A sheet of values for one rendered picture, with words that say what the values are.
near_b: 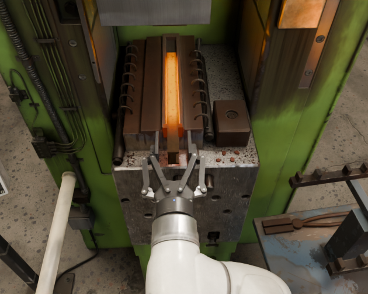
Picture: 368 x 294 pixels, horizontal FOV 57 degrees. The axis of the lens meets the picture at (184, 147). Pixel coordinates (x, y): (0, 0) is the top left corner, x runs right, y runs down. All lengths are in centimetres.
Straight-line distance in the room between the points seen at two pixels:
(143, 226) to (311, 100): 64
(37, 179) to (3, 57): 125
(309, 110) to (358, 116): 150
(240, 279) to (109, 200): 83
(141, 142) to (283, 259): 50
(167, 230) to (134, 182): 31
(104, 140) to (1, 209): 110
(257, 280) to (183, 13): 49
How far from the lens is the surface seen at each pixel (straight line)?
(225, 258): 141
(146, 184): 72
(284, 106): 103
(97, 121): 104
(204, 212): 106
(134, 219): 108
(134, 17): 66
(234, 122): 88
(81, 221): 144
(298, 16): 84
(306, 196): 201
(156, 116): 88
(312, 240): 107
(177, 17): 66
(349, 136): 240
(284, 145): 117
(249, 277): 66
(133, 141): 88
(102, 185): 130
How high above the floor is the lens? 160
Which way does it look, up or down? 50 degrees down
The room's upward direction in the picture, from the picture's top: straight up
